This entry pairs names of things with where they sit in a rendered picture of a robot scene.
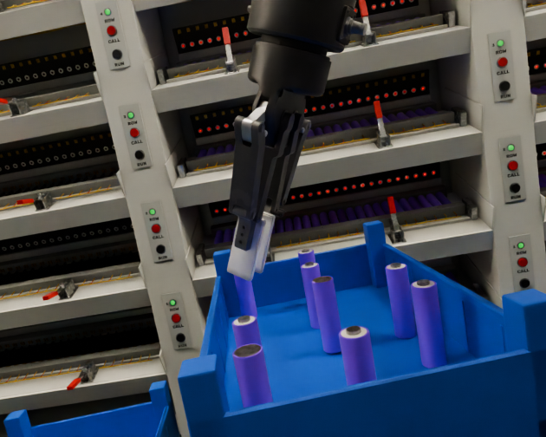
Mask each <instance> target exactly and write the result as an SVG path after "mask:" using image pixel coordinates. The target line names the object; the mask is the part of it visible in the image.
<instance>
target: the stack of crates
mask: <svg viewBox="0 0 546 437"><path fill-rule="evenodd" d="M149 394H150V397H151V401H150V402H146V403H141V404H137V405H133V406H129V407H124V408H116V409H113V410H108V411H104V412H99V413H95V414H88V415H83V416H79V417H75V418H71V419H66V420H62V421H55V422H50V423H46V424H42V425H37V426H33V427H32V426H31V425H30V422H29V417H28V413H27V410H26V409H24V410H19V411H15V412H11V413H10V414H9V415H8V416H7V417H6V419H5V420H4V421H3V423H4V425H5V428H6V432H7V435H8V437H179V430H178V425H177V422H176V418H175V414H174V410H173V406H172V399H171V396H170V393H169V388H168V385H167V381H161V382H154V383H152V385H151V387H150V389H149Z"/></svg>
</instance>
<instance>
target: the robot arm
mask: <svg viewBox="0 0 546 437"><path fill-rule="evenodd" d="M355 4H356V0H252V1H251V5H249V6H248V12H250V15H249V20H248V25H247V29H248V31H249V32H250V33H252V34H255V35H258V36H261V41H256V44H253V48H252V52H251V58H250V66H249V71H248V78H249V80H250V81H251V82H254V83H257V84H258V85H259V89H258V92H257V97H256V99H255V100H254V102H253V106H252V113H251V114H250V115H249V116H248V117H243V116H240V115H238V116H237V117H236V119H235V121H234V130H235V139H236V145H235V153H234V161H233V169H232V178H231V194H230V203H229V213H232V214H235V215H237V216H238V218H237V226H236V230H235V234H234V239H233V243H232V247H231V254H230V259H229V263H228V267H227V272H229V273H231V274H233V275H235V276H238V277H241V278H242V279H245V280H247V281H251V280H252V279H253V276H254V272H256V273H259V274H261V273H262V272H263V269H264V265H265V261H266V257H267V253H268V249H269V245H270V238H271V234H272V230H273V226H274V222H275V218H276V217H275V215H277V216H279V217H282V216H283V214H284V213H285V211H284V210H283V209H280V208H279V206H280V205H282V206H284V205H285V204H286V202H287V198H288V195H289V190H290V187H291V184H292V180H293V178H294V175H295V171H296V167H297V163H298V160H299V158H300V154H301V151H302V146H303V143H304V141H305V139H306V137H307V134H308V132H309V130H310V127H311V121H309V120H305V119H304V112H305V105H306V95H309V96H315V97H318V96H321V95H323V93H324V90H325V87H326V83H327V79H328V73H329V70H330V66H331V62H330V58H329V57H327V53H328V52H332V53H341V52H342V51H344V48H345V45H348V44H349V43H350V36H351V35H352V34H357V35H359V34H360V35H362V36H364V35H365V34H366V32H367V24H366V23H359V22H356V21H355V18H356V12H355V11H354V7H355ZM273 214H274V215H273Z"/></svg>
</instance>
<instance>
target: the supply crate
mask: <svg viewBox="0 0 546 437"><path fill-rule="evenodd" d="M363 231H364V236H365V241H366V243H365V244H362V245H353V246H349V247H344V248H340V249H335V250H331V251H323V252H318V253H315V262H316V263H318V264H319V268H320V273H321V277H323V276H330V277H332V278H333V279H334V285H335V294H336V300H337V305H338V310H339V316H340V321H341V329H345V328H347V327H350V326H362V327H365V328H367V329H368V330H369V333H370V339H371V344H372V350H373V356H374V366H375V372H376V377H377V380H374V381H370V382H363V383H358V384H354V385H350V386H348V385H347V380H346V375H345V369H344V365H343V360H342V354H341V352H338V353H334V354H330V353H327V352H325V351H324V350H323V346H322V336H321V331H320V329H313V328H312V327H311V325H310V320H309V311H308V306H307V302H306V297H305V292H304V288H303V282H302V273H301V268H300V263H299V258H298V257H295V258H287V259H283V260H278V261H274V262H269V263H265V265H264V269H263V272H262V273H261V274H259V273H256V272H254V276H253V279H252V280H251V282H252V287H253V292H254V297H255V301H256V306H257V314H258V316H257V323H258V328H259V332H260V336H261V341H262V345H263V353H264V358H265V362H266V367H267V371H268V376H269V380H270V389H271V393H272V398H273V402H268V403H264V404H260V405H256V406H252V407H247V408H244V406H243V403H242V398H241V394H240V389H239V385H238V381H237V373H236V369H235V364H234V360H233V356H232V354H233V352H234V350H235V349H236V348H237V345H236V341H235V336H234V332H233V328H232V322H233V321H234V320H235V319H237V318H239V317H241V316H242V315H241V310H240V306H239V301H238V297H237V289H236V285H235V279H234V275H233V274H231V273H229V272H227V267H228V263H229V259H230V254H231V250H229V249H228V250H223V251H215V252H214V254H213V261H214V264H215V269H216V273H217V277H216V281H215V285H214V289H213V293H212V298H211V305H210V309H209V314H208V318H207V322H206V326H205V334H204V338H203V342H202V347H201V351H200V355H199V357H197V358H192V359H188V360H184V361H182V364H181V367H180V371H179V376H178V383H179V389H180V393H181V397H182V402H183V405H184V409H185V416H186V419H187V426H188V429H189V434H190V437H546V294H545V293H543V292H541V291H539V290H535V289H530V290H522V291H518V292H513V293H509V294H504V295H502V302H503V308H500V307H498V306H497V305H495V304H494V303H492V302H490V301H488V300H486V299H485V298H483V297H481V296H479V295H478V294H476V293H474V292H472V291H471V290H468V289H466V288H465V287H464V286H462V285H460V284H458V283H456V282H454V281H452V280H451V279H450V278H448V277H446V276H444V275H442V274H440V273H438V272H437V271H435V270H433V269H432V268H430V267H428V266H426V265H425V264H422V263H421V262H419V261H418V260H416V259H414V258H412V257H410V256H408V255H406V254H405V253H404V252H402V251H399V250H398V249H396V248H394V247H392V246H391V245H389V244H387V243H386V237H385V231H384V225H383V223H382V222H380V221H379V220H376V221H372V222H367V223H364V224H363ZM392 263H402V264H406V265H407V271H408V277H409V284H410V290H411V284H412V283H413V282H416V281H418V280H420V279H428V280H432V281H435V282H436V283H437V287H438V294H439V307H440V313H441V320H442V326H443V333H444V340H445V352H446V359H447V364H446V365H444V366H440V367H436V368H431V369H429V368H426V367H424V366H423V365H422V363H421V357H420V351H419V339H418V333H417V335H416V336H415V337H413V338H410V339H400V338H398V337H396V336H395V333H394V326H393V316H392V310H391V304H390V298H389V292H388V286H387V275H386V269H385V267H386V266H387V265H389V264H392ZM411 296H412V290H411ZM412 302H413V296H412ZM413 314H414V308H413ZM414 320H415V314H414ZM415 326H416V320H415ZM416 332H417V326H416Z"/></svg>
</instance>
